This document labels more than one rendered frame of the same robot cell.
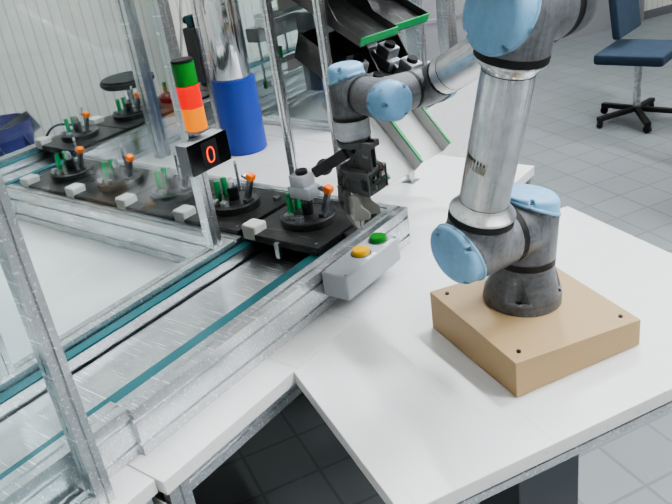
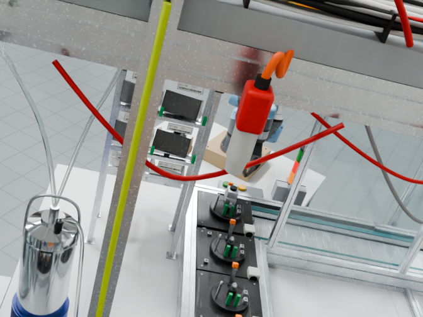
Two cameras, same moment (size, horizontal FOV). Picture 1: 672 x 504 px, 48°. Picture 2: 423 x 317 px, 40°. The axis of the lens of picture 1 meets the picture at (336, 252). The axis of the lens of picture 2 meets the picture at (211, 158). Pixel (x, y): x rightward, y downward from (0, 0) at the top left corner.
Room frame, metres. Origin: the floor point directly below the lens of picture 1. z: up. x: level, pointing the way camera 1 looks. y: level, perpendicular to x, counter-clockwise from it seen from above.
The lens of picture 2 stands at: (3.35, 1.26, 2.43)
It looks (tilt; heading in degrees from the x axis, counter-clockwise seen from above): 31 degrees down; 220
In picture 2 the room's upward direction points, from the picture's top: 17 degrees clockwise
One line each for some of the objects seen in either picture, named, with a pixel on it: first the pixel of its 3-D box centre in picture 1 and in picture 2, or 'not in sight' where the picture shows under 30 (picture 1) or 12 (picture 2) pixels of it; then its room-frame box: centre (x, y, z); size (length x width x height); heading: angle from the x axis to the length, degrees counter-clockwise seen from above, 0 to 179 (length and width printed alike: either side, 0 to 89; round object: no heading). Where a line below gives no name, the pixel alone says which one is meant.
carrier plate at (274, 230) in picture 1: (310, 223); (225, 214); (1.72, 0.05, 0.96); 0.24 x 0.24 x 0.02; 49
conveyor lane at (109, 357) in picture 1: (223, 295); (288, 239); (1.51, 0.27, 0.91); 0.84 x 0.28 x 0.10; 139
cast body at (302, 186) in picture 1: (300, 182); (231, 195); (1.73, 0.06, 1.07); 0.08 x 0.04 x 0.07; 49
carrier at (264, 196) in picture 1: (232, 190); (230, 244); (1.89, 0.25, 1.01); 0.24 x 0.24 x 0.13; 49
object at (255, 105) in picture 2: not in sight; (261, 103); (2.63, 0.73, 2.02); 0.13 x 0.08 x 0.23; 49
